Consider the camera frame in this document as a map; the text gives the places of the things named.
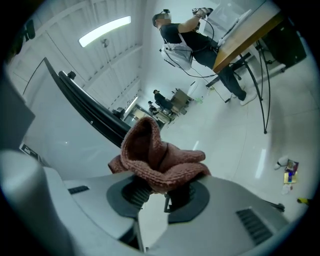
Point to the green plastic bottle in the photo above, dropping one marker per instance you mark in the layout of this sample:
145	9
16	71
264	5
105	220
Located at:
199	100

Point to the white microwave oven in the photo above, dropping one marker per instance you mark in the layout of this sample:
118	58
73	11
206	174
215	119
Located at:
225	15

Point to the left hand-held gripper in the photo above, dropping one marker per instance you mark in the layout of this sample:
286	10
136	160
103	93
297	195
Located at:
31	152

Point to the white plastic bin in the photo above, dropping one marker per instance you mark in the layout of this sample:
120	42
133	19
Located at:
197	88

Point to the black head-mounted camera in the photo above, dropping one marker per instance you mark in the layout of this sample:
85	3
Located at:
28	30

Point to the brown wiping cloth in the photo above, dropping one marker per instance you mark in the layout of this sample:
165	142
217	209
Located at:
155	160

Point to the large whiteboard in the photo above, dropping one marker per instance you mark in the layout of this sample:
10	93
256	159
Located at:
75	150

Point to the ceiling light bar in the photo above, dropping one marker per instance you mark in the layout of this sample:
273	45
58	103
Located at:
105	31
132	102

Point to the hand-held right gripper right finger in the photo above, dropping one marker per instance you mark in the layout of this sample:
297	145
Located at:
212	237

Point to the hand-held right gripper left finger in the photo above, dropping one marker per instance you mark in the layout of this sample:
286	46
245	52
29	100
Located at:
87	212

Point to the dark desk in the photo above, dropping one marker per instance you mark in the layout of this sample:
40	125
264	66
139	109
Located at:
178	96

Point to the small colourful toy pile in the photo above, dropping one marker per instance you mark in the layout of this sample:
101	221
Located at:
291	172

